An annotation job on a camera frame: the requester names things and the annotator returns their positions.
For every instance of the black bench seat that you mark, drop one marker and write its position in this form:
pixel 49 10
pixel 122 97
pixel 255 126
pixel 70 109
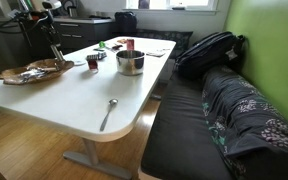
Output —
pixel 179 145

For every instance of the red toy box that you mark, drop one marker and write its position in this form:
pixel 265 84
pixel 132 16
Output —
pixel 93 65

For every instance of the round white coaster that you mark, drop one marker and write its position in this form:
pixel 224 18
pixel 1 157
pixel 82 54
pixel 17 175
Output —
pixel 79 63

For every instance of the red can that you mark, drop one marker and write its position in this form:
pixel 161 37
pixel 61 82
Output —
pixel 130 44

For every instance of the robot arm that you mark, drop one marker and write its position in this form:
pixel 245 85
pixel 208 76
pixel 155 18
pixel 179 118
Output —
pixel 40 12

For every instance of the black backpack on bench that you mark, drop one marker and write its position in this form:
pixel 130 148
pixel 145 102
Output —
pixel 218 48

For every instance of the black bag by window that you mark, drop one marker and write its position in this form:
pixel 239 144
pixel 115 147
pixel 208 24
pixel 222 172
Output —
pixel 126 22

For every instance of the white table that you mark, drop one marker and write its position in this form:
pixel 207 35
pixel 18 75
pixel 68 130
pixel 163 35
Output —
pixel 78 101

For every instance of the dark kitchen cabinet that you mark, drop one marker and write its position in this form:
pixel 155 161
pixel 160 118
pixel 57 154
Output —
pixel 74 34

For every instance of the metal spoon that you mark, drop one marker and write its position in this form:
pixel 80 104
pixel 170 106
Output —
pixel 112 104

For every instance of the stainless steel pot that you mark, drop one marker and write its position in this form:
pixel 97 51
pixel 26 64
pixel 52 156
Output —
pixel 130 62

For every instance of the wooden plate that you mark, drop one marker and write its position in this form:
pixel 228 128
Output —
pixel 10 76

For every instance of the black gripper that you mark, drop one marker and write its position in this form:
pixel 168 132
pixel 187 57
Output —
pixel 51 34

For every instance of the floral dark cushion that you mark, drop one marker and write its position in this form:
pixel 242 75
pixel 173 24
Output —
pixel 250 134

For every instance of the crumpled foil wrapper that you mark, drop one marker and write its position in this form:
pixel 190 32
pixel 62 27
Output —
pixel 34 72

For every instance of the green toy piece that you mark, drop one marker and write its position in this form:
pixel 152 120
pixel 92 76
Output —
pixel 101 44

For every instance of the paper card on table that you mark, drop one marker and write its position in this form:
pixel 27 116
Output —
pixel 157 52

